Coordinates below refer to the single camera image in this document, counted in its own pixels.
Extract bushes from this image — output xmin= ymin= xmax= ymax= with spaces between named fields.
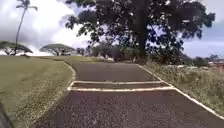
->
xmin=76 ymin=44 xmax=141 ymax=63

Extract white painted cross line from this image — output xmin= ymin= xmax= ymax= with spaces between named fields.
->
xmin=67 ymin=86 xmax=176 ymax=93
xmin=71 ymin=80 xmax=166 ymax=85

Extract large dark tree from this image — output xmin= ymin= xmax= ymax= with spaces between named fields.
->
xmin=64 ymin=0 xmax=216 ymax=65

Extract dark asphalt path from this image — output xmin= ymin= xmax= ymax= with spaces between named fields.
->
xmin=31 ymin=59 xmax=224 ymax=128

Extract flat-topped tree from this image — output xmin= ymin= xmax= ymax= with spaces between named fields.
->
xmin=0 ymin=40 xmax=34 ymax=56
xmin=39 ymin=43 xmax=77 ymax=57

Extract mown grass lawn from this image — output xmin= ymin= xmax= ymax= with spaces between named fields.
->
xmin=0 ymin=54 xmax=76 ymax=128

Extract rough grass verge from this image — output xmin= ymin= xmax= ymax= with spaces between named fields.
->
xmin=143 ymin=61 xmax=224 ymax=116

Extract tall palm tree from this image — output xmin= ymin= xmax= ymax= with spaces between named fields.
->
xmin=13 ymin=0 xmax=39 ymax=54

